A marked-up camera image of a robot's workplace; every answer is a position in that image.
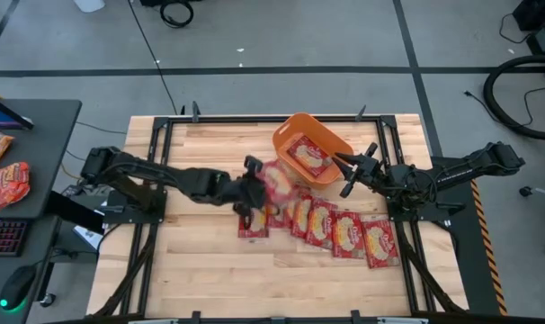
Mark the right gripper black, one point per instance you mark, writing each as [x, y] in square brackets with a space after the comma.
[369, 171]

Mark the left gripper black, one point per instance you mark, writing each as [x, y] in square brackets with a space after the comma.
[250, 193]

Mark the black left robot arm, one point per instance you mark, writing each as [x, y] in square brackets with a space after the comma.
[164, 173]

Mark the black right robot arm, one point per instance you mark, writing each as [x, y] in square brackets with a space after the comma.
[457, 173]

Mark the orange plastic basket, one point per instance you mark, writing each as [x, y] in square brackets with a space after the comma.
[299, 128]

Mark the dark grey desk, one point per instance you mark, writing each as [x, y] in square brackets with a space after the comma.
[38, 148]

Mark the red crinkled snack bag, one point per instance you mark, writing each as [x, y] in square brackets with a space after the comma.
[11, 185]

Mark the black equipment case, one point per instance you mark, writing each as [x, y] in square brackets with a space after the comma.
[540, 22]

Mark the white object on floor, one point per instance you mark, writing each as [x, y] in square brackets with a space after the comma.
[89, 4]

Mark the black backlit keyboard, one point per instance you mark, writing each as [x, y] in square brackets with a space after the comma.
[3, 237]

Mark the black mouse with green light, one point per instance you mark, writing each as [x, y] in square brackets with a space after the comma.
[17, 285]

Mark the computer monitor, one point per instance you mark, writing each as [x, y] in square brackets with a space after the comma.
[2, 116]

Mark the black frame clamp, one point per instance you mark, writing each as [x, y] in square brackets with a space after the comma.
[360, 114]
[195, 112]

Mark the black aluminium table frame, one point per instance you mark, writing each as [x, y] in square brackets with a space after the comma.
[162, 135]

